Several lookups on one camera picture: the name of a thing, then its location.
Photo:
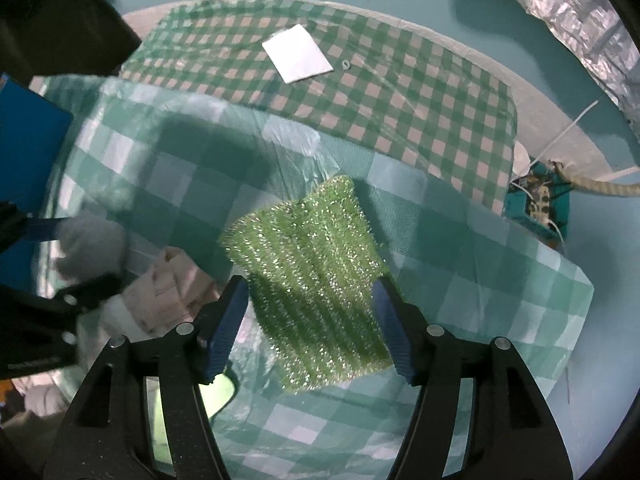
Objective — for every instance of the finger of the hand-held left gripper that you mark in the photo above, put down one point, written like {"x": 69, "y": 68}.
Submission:
{"x": 42, "y": 228}
{"x": 87, "y": 294}

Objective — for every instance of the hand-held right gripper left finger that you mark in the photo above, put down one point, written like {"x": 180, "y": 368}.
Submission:
{"x": 227, "y": 330}

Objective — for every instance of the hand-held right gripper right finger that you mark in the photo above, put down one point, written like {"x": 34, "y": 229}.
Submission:
{"x": 395, "y": 335}

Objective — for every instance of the small grey cloth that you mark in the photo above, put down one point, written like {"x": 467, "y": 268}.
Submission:
{"x": 90, "y": 245}

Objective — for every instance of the green sparkly scrub cloth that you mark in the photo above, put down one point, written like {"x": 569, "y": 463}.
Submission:
{"x": 310, "y": 285}

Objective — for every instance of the blue cardboard box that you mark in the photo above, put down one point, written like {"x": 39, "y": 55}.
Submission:
{"x": 30, "y": 125}

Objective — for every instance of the neon green cloth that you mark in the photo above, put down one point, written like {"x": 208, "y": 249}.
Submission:
{"x": 220, "y": 395}

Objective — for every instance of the floral patterned cloth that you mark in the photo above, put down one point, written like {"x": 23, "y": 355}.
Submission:
{"x": 165, "y": 285}

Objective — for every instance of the light teal checked plastic sheet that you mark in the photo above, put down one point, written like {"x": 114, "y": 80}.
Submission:
{"x": 475, "y": 280}

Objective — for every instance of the teal plastic basket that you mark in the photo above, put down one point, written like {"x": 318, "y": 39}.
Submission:
{"x": 520, "y": 210}

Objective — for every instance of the white cup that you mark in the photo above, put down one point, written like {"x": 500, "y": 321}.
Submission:
{"x": 521, "y": 157}

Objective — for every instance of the black hanging clothes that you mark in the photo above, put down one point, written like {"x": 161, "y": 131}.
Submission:
{"x": 45, "y": 5}

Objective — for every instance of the dark green checked tablecloth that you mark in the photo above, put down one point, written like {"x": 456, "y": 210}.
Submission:
{"x": 400, "y": 100}

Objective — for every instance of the beige woven trim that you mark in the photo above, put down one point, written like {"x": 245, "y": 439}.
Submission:
{"x": 605, "y": 187}

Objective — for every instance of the white paper sheet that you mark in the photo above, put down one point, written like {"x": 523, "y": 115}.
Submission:
{"x": 297, "y": 52}

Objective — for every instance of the silver foil curtain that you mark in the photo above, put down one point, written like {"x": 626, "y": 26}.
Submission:
{"x": 575, "y": 20}

